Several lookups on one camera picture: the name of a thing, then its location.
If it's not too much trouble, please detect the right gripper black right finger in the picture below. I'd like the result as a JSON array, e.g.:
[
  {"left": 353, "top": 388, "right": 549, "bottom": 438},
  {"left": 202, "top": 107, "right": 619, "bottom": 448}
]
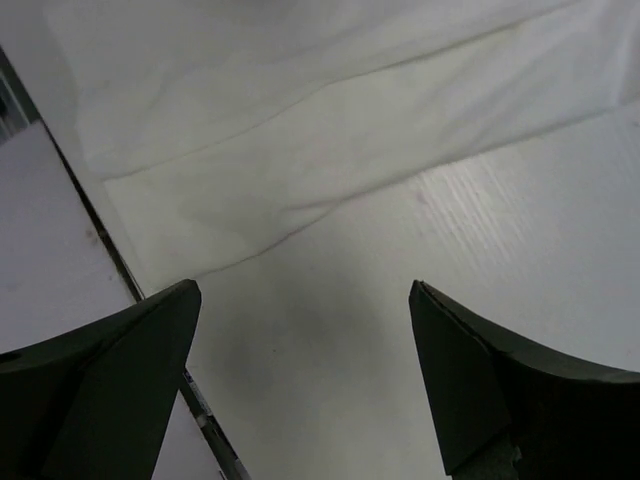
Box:
[{"left": 409, "top": 281, "right": 639, "bottom": 479}]

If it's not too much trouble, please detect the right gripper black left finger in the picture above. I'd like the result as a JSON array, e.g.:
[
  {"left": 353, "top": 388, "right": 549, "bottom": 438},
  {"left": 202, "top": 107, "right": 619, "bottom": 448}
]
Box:
[{"left": 1, "top": 280, "right": 201, "bottom": 479}]

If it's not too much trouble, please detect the white t-shirt black print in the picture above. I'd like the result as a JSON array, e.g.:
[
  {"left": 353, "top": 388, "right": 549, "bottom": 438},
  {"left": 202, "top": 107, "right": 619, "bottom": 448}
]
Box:
[{"left": 44, "top": 1, "right": 639, "bottom": 284}]

